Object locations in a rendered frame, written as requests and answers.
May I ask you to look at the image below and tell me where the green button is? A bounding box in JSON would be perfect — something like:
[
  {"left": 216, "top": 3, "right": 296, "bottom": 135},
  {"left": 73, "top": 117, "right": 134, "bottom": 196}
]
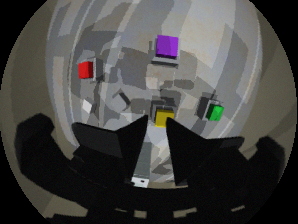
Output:
[{"left": 197, "top": 97, "right": 225, "bottom": 121}]

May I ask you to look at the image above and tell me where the yellow button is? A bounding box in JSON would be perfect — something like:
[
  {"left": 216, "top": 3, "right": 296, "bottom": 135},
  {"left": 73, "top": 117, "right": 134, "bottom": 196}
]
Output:
[{"left": 150, "top": 101, "right": 177, "bottom": 128}]

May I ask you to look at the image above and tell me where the purple button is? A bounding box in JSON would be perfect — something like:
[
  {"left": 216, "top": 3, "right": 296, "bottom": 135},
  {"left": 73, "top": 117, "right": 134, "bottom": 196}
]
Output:
[{"left": 150, "top": 35, "right": 181, "bottom": 67}]

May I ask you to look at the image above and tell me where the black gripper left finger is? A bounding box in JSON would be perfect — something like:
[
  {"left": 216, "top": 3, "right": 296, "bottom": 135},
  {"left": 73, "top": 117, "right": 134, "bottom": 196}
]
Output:
[{"left": 71, "top": 115, "right": 148, "bottom": 184}]

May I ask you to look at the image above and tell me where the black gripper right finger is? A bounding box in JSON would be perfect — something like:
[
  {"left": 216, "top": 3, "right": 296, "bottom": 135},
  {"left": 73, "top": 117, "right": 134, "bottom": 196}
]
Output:
[{"left": 166, "top": 116, "right": 245, "bottom": 186}]

